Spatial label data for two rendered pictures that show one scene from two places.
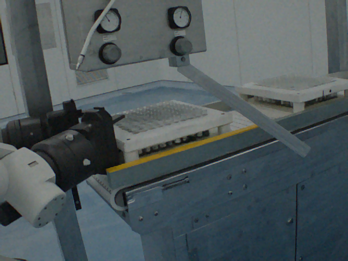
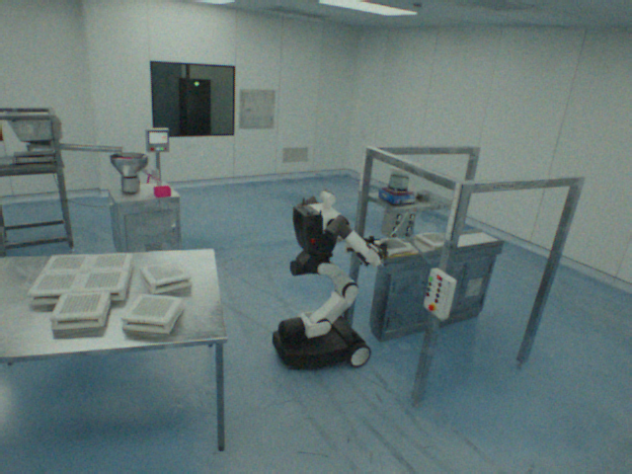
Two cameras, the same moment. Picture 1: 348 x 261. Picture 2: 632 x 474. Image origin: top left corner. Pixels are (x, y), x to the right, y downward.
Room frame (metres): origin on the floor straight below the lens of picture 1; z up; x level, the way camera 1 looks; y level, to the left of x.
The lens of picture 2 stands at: (-2.33, 0.64, 2.16)
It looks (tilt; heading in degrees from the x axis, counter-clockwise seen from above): 22 degrees down; 359
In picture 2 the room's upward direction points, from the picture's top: 5 degrees clockwise
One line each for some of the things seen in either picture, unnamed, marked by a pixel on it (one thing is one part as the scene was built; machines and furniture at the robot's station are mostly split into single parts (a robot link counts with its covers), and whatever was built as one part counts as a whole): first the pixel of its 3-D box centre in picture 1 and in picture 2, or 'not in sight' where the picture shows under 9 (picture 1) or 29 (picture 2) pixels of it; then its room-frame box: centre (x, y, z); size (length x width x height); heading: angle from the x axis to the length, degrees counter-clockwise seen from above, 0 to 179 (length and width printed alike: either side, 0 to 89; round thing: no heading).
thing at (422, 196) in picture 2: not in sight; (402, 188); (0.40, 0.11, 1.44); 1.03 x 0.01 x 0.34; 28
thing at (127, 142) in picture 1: (154, 121); (392, 245); (0.79, 0.04, 0.87); 0.25 x 0.24 x 0.02; 118
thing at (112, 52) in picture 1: (111, 49); not in sight; (0.56, 0.08, 1.04); 0.03 x 0.02 x 0.04; 118
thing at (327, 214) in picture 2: not in sight; (317, 227); (0.47, 0.64, 1.09); 0.34 x 0.30 x 0.36; 28
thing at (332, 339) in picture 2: not in sight; (316, 332); (0.51, 0.58, 0.19); 0.64 x 0.52 x 0.33; 118
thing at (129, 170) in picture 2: not in sight; (136, 173); (1.95, 2.57, 0.95); 0.49 x 0.36 x 0.37; 125
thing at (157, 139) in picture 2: not in sight; (158, 158); (2.17, 2.41, 1.07); 0.23 x 0.10 x 0.62; 125
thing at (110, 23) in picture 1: (108, 20); not in sight; (0.57, 0.08, 1.09); 0.04 x 0.01 x 0.04; 118
